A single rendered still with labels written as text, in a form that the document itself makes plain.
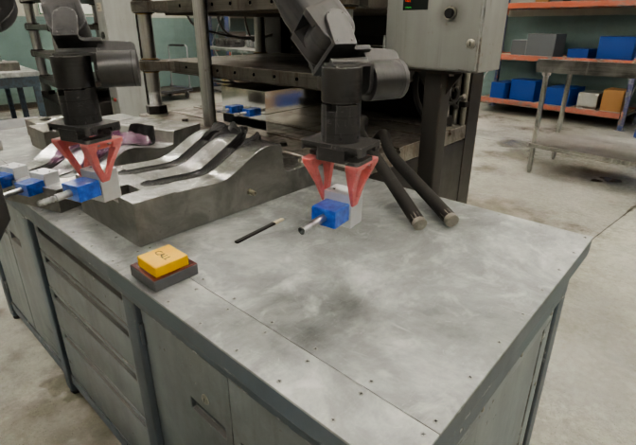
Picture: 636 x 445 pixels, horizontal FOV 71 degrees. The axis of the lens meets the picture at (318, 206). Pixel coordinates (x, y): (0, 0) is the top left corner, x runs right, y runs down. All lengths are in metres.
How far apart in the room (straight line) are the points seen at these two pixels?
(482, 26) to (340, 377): 1.00
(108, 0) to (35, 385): 4.01
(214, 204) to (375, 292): 0.42
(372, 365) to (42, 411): 1.44
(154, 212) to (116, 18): 4.45
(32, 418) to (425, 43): 1.70
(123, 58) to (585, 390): 1.76
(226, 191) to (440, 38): 0.74
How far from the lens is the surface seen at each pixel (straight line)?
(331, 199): 0.70
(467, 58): 1.33
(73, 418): 1.81
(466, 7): 1.34
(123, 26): 5.30
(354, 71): 0.63
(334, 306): 0.69
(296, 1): 0.67
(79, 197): 0.83
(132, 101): 5.35
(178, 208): 0.94
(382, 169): 1.09
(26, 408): 1.92
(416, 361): 0.61
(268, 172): 1.06
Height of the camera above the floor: 1.19
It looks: 22 degrees down
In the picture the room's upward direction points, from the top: straight up
